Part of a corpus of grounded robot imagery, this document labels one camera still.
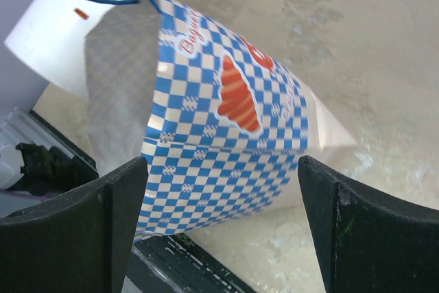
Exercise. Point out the blue checkered paper bag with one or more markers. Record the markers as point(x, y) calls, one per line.
point(221, 124)

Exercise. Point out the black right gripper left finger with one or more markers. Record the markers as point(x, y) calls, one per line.
point(79, 241)

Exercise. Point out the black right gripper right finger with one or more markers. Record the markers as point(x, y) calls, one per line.
point(367, 240)

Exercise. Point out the white paper roll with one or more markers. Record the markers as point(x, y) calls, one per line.
point(49, 38)

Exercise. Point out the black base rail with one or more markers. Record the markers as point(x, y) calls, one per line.
point(177, 264)

